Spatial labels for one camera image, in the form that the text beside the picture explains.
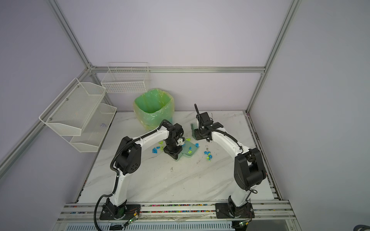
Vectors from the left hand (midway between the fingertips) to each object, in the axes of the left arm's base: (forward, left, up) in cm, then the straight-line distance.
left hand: (175, 158), depth 87 cm
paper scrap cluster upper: (+13, -14, -5) cm, 20 cm away
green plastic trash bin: (+39, +19, +7) cm, 44 cm away
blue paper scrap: (+8, +15, -4) cm, 17 cm away
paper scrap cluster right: (+4, -22, -4) cm, 23 cm away
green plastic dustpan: (+10, -8, -5) cm, 14 cm away
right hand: (+14, -14, +8) cm, 21 cm away
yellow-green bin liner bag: (+40, +19, +7) cm, 44 cm away
